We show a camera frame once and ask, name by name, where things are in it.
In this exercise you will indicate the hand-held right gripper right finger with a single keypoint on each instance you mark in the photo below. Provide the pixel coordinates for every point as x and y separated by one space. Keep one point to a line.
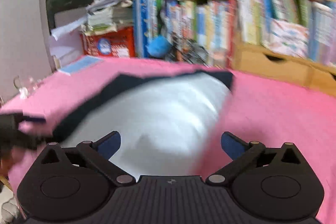
232 145

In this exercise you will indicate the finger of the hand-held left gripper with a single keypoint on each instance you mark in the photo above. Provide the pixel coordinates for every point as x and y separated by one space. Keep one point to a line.
34 119

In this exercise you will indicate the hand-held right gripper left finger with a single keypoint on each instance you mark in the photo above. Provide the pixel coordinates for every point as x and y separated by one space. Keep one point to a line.
109 145

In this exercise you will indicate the navy and white jacket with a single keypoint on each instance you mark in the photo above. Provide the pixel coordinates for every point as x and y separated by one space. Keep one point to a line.
162 113

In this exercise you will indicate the clear glass cup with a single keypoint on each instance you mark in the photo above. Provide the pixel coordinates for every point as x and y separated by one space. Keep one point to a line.
21 87

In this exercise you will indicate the light blue booklet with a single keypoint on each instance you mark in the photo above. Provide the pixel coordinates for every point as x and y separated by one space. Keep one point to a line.
81 65

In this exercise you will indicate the wooden drawer organizer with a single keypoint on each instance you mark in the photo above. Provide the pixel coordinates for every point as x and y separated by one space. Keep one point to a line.
257 61

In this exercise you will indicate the loose white papers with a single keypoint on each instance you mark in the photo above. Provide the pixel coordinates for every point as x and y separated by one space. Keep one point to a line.
65 27

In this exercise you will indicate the miniature bicycle model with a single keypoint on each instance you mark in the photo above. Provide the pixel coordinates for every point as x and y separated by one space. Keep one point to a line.
191 52

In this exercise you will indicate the red plastic crate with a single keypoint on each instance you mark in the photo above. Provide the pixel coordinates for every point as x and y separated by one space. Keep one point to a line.
120 43

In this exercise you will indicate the blue plush ball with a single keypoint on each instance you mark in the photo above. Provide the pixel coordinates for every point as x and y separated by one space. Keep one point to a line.
158 47

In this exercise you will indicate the row of short colourful books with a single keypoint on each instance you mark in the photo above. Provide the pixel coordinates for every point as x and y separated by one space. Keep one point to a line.
210 27

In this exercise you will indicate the printed cardboard box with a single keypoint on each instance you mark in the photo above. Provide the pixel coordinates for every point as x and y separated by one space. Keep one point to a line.
288 37

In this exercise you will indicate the stack of workbooks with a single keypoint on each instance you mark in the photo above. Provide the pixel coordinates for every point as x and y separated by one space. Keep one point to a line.
113 16

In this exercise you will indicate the row of tall thin books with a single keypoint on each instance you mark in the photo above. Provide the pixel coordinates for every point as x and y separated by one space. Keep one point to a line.
144 19

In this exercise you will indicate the row of green-spined books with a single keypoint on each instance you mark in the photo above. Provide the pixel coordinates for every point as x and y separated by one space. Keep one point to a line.
254 14

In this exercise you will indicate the row of blue and red books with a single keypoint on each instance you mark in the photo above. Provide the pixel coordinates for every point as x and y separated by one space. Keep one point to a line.
323 35

